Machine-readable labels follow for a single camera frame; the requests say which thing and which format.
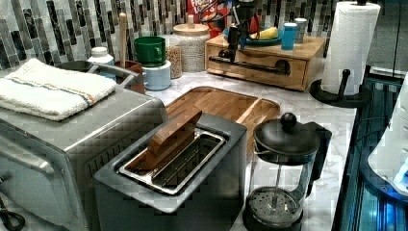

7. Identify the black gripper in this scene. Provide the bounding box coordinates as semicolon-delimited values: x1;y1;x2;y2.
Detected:
228;26;240;63

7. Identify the blue plate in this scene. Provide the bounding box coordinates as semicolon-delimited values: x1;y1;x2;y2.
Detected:
222;29;283;46

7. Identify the black paper towel holder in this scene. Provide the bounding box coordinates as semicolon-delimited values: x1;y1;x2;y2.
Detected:
309;69;372;108

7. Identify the white folded towel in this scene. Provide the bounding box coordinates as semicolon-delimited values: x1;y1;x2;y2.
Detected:
0;59;116;121

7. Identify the wooden cutting board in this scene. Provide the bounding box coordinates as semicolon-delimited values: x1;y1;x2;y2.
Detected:
166;87;280;159

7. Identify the white plastic bottle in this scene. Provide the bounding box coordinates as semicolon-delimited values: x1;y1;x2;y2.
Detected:
89;47;115;65

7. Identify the brown wooden toast slice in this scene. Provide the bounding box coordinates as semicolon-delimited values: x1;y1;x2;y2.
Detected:
137;108;202;171

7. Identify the glass french press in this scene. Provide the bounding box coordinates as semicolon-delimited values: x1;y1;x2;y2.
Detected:
242;113;332;231

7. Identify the green mug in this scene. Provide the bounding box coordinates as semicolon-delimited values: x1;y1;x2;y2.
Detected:
134;37;166;67

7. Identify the wooden drawer box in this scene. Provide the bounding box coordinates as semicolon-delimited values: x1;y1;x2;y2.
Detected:
205;35;326;91

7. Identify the small glass grain jar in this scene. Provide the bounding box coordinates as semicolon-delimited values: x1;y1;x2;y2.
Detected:
163;35;182;79

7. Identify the yellow banana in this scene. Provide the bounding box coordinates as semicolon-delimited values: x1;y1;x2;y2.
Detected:
250;27;279;40

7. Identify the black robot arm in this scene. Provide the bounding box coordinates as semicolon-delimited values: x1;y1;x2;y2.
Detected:
227;0;255;63

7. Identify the wooden utensil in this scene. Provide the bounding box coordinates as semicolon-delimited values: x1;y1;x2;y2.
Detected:
119;13;127;68

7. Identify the blue shaker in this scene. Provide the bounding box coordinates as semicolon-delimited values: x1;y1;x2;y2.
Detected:
281;22;297;50

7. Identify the grey shaker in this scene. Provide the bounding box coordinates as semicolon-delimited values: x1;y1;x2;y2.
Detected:
294;17;307;44

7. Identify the black power cable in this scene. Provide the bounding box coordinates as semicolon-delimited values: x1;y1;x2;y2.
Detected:
0;195;27;231

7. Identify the silver toaster oven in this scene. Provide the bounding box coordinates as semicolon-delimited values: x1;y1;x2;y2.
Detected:
0;62;169;231

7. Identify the grey toaster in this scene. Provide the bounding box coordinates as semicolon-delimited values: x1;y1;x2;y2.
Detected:
94;114;246;231

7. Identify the glass jar with wooden lid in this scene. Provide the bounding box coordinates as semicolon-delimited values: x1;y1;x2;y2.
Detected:
173;14;210;72

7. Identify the light blue mug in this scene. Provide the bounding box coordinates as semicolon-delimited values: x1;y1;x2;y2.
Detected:
142;61;171;90

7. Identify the black drawer handle bar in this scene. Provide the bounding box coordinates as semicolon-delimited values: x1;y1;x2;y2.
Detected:
209;56;291;76

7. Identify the brown utensil holder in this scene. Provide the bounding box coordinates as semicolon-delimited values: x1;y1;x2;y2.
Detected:
114;59;146;94

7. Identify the red cereal box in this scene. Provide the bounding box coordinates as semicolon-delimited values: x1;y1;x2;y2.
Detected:
186;0;232;39

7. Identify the white paper towel roll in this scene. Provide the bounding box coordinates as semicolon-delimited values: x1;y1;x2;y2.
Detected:
321;1;381;95

